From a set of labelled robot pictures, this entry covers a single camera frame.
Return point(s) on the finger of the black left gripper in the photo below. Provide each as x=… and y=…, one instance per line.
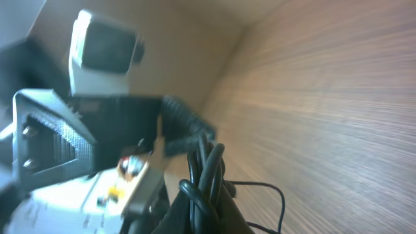
x=182, y=126
x=50, y=144

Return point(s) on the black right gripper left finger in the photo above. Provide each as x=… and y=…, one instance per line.
x=179, y=217

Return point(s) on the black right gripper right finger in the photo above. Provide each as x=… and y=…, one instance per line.
x=232, y=219

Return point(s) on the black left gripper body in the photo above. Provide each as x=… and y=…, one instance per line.
x=121, y=125

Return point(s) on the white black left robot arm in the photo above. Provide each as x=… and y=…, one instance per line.
x=25, y=65

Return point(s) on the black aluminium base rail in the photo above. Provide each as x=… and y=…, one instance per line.
x=129, y=198

